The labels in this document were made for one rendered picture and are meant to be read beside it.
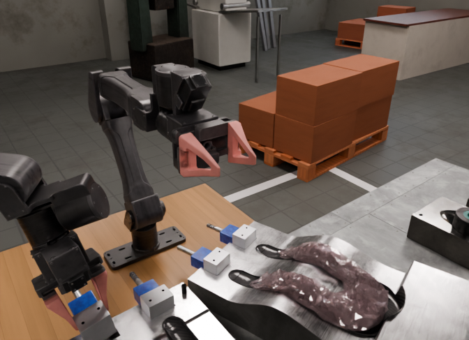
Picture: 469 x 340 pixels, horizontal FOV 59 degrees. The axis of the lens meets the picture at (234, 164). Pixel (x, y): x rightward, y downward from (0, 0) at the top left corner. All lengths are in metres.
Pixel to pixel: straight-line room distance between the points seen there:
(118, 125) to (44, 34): 5.81
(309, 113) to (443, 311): 2.17
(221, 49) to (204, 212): 4.77
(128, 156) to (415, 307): 0.66
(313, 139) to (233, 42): 3.30
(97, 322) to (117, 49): 6.24
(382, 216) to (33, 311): 0.91
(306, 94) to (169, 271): 2.04
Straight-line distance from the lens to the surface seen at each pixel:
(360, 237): 1.15
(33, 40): 6.75
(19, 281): 1.10
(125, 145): 0.98
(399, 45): 5.85
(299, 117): 2.93
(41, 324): 0.98
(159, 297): 0.79
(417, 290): 0.87
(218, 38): 5.83
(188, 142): 0.59
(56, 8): 6.77
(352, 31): 7.81
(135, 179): 0.98
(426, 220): 1.15
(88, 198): 0.64
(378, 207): 1.30
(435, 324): 0.82
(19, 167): 0.66
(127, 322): 0.80
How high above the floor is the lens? 1.46
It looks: 27 degrees down
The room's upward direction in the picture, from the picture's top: straight up
